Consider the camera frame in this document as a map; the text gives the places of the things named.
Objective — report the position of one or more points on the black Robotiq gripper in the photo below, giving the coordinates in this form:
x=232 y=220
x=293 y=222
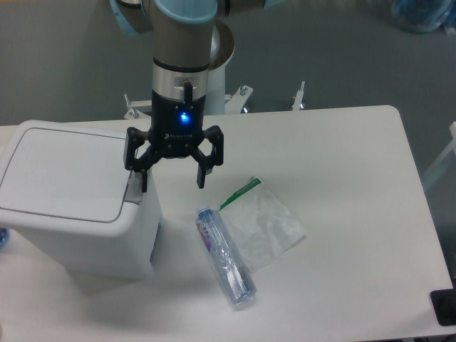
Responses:
x=176 y=132

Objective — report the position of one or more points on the white push-lid trash can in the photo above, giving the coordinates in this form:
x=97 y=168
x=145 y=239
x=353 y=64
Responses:
x=65 y=188

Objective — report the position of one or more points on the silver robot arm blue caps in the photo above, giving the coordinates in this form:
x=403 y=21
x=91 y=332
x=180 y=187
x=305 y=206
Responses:
x=183 y=33

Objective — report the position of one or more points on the blue object behind trash can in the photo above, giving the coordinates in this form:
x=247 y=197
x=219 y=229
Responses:
x=4 y=237

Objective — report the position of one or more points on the clear plastic water bottle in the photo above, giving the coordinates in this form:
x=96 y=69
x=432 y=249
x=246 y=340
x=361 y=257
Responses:
x=232 y=273

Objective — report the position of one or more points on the crumpled white plastic bag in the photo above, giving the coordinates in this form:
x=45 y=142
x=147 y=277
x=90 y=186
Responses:
x=261 y=226

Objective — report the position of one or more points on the blue plastic bag on floor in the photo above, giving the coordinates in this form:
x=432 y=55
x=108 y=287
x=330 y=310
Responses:
x=422 y=16

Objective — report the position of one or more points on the black device at table edge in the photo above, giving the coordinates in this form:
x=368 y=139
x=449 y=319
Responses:
x=443 y=302

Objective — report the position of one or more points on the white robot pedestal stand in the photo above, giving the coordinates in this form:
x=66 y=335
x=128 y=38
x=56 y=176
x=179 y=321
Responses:
x=217 y=101

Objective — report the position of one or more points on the white frame at right edge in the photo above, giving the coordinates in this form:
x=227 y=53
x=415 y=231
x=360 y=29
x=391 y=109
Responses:
x=442 y=163

